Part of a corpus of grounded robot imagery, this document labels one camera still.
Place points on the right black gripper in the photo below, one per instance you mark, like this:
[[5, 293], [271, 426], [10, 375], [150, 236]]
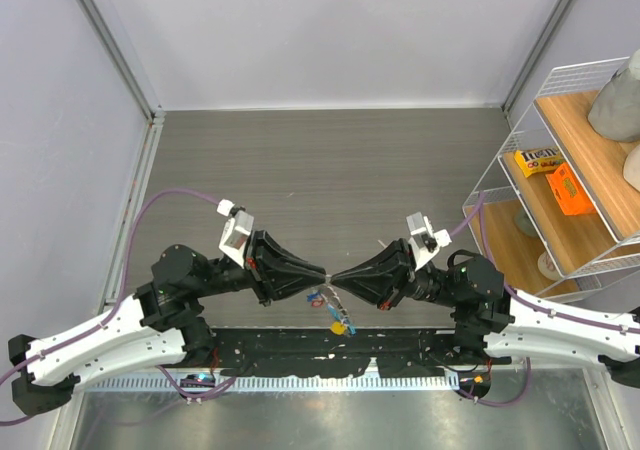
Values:
[[372, 280]]

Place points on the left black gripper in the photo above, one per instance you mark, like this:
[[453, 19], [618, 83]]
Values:
[[263, 265]]

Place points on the large silver keyring with keys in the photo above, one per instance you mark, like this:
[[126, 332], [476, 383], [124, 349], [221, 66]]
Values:
[[325, 296]]

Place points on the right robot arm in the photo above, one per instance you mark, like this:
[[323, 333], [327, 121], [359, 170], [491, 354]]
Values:
[[492, 319]]

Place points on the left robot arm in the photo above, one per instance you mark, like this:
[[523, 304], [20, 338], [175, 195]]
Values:
[[159, 324]]

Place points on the yellow candy bag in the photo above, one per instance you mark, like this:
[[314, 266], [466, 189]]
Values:
[[538, 160]]

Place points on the orange candy box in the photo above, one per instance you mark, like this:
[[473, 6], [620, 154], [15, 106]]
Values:
[[568, 192]]

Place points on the white rounded object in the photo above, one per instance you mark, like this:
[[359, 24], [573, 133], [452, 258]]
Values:
[[631, 168]]

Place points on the grey stone-like object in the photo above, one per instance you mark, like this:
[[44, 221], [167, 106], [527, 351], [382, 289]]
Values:
[[615, 111]]

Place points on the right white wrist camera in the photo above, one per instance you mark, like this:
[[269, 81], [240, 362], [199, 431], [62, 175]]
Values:
[[425, 235]]

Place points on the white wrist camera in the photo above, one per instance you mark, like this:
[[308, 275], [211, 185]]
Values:
[[425, 235], [237, 231]]

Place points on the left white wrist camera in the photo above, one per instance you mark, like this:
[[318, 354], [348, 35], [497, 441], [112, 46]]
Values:
[[237, 231]]

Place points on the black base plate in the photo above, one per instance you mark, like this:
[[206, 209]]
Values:
[[315, 352]]

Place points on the white slotted cable duct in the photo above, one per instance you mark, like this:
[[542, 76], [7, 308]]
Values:
[[369, 381]]

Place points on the white wire shelf rack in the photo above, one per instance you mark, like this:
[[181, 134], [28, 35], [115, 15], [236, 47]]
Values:
[[553, 206]]

